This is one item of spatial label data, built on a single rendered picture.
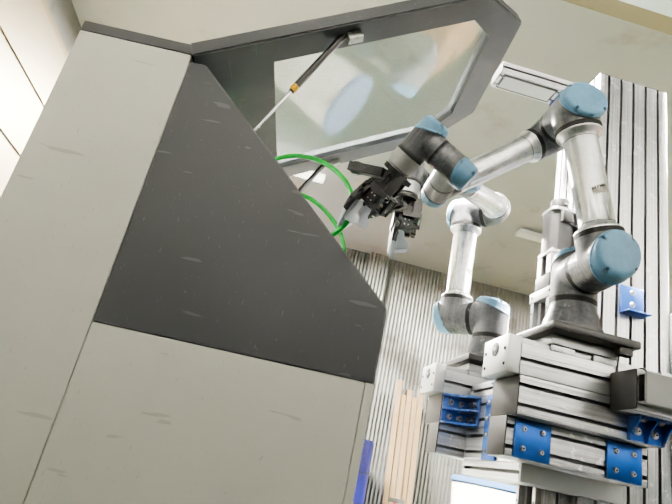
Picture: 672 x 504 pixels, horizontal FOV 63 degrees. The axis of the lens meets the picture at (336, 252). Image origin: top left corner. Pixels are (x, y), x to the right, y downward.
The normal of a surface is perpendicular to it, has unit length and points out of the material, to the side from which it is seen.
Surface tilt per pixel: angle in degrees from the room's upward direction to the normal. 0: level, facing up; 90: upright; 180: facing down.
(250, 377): 90
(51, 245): 90
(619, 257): 98
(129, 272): 90
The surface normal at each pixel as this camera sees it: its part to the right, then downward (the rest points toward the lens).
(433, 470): 0.18, -0.33
